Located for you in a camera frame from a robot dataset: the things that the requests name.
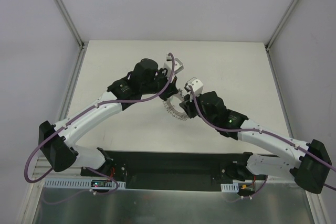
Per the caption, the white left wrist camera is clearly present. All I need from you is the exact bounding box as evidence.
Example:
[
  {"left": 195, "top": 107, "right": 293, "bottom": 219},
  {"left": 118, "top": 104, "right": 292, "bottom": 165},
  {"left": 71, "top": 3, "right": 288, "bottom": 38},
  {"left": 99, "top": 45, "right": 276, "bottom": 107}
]
[{"left": 163, "top": 55, "right": 184, "bottom": 77}]

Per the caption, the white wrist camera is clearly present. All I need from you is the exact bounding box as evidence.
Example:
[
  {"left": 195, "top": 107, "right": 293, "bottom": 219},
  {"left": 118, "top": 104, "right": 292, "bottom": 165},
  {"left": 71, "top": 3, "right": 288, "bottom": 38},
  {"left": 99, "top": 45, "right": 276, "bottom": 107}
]
[
  {"left": 163, "top": 55, "right": 184, "bottom": 77},
  {"left": 184, "top": 77, "right": 204, "bottom": 96}
]

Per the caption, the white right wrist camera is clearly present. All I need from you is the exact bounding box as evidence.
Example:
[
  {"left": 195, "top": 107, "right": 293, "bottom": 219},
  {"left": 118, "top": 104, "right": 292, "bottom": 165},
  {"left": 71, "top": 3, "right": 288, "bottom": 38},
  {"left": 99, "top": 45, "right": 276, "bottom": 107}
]
[{"left": 184, "top": 77, "right": 204, "bottom": 96}]

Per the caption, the aluminium corner frame post left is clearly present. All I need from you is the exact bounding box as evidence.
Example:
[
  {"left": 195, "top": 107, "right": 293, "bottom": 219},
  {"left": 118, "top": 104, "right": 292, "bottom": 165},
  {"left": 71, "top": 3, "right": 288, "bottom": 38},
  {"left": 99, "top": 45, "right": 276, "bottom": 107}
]
[{"left": 53, "top": 0, "right": 86, "bottom": 49}]

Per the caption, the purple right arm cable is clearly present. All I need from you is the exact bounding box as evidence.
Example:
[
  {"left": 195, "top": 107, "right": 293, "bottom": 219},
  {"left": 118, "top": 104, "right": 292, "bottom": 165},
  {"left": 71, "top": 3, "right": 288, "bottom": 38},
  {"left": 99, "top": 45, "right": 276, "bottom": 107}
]
[{"left": 189, "top": 86, "right": 336, "bottom": 204}]

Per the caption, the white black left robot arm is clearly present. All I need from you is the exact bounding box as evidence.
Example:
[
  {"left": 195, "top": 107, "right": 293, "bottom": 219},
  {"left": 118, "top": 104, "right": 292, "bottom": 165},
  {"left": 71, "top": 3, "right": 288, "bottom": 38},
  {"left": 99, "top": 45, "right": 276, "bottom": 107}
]
[{"left": 39, "top": 54, "right": 184, "bottom": 176}]

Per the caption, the silver disc with key rings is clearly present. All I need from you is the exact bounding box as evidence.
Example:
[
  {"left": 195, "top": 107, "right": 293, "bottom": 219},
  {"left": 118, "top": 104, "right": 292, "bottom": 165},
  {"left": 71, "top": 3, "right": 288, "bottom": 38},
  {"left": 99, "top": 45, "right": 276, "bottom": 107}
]
[{"left": 162, "top": 89, "right": 188, "bottom": 121}]

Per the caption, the white slotted cable duct right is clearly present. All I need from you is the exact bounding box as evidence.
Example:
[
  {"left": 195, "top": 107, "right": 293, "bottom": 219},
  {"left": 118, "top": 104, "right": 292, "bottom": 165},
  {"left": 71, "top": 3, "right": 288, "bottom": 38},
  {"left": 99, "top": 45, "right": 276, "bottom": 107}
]
[{"left": 220, "top": 183, "right": 239, "bottom": 193}]

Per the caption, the aluminium corner frame post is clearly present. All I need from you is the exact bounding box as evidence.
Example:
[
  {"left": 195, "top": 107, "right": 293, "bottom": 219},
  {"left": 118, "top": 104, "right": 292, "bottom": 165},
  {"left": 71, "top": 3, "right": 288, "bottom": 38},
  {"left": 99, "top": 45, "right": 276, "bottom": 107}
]
[
  {"left": 53, "top": 0, "right": 86, "bottom": 49},
  {"left": 265, "top": 0, "right": 301, "bottom": 52}
]

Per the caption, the white slotted cable duct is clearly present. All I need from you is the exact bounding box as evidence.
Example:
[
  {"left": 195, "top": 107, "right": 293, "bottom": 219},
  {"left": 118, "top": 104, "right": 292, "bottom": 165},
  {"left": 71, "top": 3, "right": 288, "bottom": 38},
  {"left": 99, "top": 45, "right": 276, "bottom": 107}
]
[
  {"left": 44, "top": 178, "right": 116, "bottom": 190},
  {"left": 220, "top": 183, "right": 239, "bottom": 193}
]

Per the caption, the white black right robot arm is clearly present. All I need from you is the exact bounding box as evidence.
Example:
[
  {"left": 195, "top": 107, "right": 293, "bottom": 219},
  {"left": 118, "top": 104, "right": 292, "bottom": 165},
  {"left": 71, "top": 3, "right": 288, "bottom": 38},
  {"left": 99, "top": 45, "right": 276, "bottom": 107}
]
[{"left": 179, "top": 91, "right": 332, "bottom": 194}]

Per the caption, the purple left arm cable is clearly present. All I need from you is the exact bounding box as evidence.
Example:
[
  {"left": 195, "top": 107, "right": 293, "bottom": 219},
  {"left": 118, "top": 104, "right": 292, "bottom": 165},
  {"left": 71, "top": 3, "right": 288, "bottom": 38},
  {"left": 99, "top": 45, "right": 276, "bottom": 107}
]
[{"left": 24, "top": 52, "right": 176, "bottom": 205}]

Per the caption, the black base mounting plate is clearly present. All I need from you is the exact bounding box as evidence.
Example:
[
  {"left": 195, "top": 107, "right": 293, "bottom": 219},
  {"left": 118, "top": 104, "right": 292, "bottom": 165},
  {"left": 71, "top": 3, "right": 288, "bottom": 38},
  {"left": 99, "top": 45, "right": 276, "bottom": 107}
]
[{"left": 80, "top": 149, "right": 266, "bottom": 190}]

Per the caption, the aluminium corner frame post right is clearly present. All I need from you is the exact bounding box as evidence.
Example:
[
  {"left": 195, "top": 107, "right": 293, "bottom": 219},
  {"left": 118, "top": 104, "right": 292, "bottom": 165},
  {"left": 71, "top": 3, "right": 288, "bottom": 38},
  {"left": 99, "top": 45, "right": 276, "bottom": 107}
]
[{"left": 265, "top": 0, "right": 301, "bottom": 52}]

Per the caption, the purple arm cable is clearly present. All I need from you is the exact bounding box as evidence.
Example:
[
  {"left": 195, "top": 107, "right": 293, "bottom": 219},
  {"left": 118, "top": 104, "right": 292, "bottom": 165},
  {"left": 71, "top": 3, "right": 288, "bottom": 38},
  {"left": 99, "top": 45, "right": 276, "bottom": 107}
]
[
  {"left": 24, "top": 52, "right": 176, "bottom": 205},
  {"left": 189, "top": 86, "right": 336, "bottom": 204}
]

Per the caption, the white slotted cable duct left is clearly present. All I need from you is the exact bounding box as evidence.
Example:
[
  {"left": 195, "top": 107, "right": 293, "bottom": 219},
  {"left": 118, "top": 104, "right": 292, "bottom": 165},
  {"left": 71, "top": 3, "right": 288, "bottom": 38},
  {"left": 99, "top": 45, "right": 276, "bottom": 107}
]
[{"left": 44, "top": 178, "right": 116, "bottom": 190}]

